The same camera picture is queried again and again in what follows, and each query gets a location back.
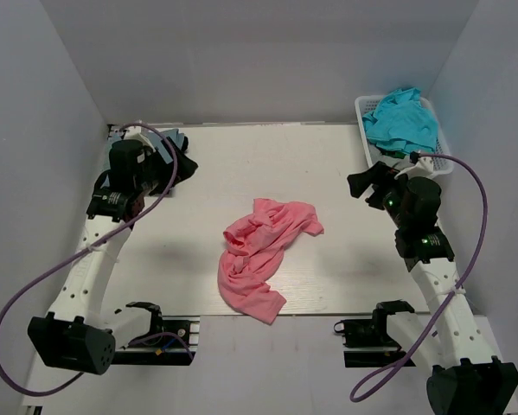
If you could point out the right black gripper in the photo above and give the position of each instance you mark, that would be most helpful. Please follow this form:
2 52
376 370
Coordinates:
360 182

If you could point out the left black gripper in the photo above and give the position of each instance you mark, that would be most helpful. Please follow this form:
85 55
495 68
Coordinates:
150 155

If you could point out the pink t shirt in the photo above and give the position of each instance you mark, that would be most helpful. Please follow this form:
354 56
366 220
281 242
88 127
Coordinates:
255 248

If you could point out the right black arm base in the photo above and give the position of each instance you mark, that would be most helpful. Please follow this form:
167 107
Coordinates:
363 347

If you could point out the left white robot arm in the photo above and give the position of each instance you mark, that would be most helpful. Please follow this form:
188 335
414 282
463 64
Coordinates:
76 334

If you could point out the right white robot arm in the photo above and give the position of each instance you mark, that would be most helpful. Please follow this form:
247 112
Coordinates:
465 376

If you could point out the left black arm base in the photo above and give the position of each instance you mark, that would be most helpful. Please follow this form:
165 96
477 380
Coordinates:
176 347

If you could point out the green garment in basket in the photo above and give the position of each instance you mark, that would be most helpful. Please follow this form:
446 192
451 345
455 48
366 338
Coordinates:
393 154

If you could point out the turquoise t shirt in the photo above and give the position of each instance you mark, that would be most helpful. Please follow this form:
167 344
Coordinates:
400 123

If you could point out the white plastic basket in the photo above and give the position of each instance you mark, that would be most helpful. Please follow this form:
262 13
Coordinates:
431 168

